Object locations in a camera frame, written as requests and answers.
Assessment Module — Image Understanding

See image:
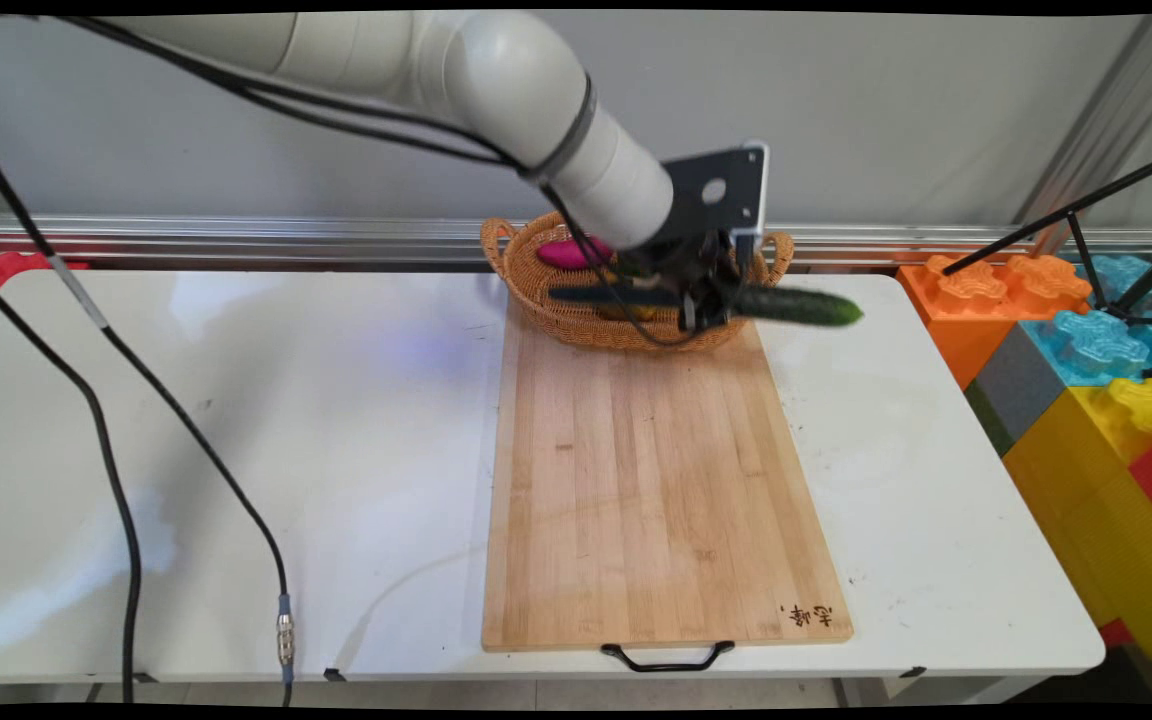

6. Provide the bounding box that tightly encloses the red plastic object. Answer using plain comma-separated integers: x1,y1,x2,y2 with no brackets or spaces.
0,252,90,317

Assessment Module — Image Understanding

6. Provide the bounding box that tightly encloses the orange giant building block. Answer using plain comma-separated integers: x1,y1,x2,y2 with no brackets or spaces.
898,253,1095,391

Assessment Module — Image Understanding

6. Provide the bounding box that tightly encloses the bamboo cutting board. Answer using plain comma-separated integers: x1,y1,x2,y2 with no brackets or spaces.
481,300,855,654

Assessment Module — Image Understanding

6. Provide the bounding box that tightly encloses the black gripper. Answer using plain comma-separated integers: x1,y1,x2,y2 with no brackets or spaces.
624,230,749,334

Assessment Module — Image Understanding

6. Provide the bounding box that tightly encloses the blue giant building block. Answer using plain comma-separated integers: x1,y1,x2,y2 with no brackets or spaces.
1021,254,1152,389

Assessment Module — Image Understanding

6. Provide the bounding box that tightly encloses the magenta toy eggplant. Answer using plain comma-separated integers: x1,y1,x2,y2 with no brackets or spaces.
535,235,616,271

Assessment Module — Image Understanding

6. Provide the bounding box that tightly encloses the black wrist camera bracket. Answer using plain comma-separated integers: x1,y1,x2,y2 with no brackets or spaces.
648,142,771,253

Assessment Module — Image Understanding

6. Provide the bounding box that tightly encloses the black cutting board handle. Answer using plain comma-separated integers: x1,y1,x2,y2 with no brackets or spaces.
601,641,737,674

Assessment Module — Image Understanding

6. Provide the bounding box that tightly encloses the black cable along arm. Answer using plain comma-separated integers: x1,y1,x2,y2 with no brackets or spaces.
0,14,752,350

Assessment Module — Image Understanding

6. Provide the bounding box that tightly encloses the long green cucumber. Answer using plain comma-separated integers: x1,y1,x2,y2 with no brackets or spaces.
547,282,866,329

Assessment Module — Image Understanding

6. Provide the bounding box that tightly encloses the thick black hanging cable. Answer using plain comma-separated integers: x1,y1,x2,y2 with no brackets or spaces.
0,258,144,704

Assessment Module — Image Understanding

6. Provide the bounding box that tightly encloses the aluminium rail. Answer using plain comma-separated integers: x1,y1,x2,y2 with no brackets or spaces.
0,211,1152,272

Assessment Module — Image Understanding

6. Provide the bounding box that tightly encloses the black tripod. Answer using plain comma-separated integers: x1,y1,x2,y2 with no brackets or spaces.
941,145,1152,327

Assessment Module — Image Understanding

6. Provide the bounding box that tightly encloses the black cable with metal connector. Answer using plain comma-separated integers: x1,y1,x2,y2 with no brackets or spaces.
0,95,295,707

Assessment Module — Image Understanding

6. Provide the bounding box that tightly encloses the yellow giant building block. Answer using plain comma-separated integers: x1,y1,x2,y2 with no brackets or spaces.
1001,377,1152,703

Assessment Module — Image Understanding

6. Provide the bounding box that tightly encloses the diagonal aluminium post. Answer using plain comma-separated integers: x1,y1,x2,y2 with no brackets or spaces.
1014,14,1152,229

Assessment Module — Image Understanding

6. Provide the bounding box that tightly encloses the grey giant building block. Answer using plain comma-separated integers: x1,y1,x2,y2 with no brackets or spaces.
966,322,1074,458

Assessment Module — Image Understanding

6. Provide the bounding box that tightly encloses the woven wicker basket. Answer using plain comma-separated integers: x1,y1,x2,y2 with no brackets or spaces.
481,210,796,353

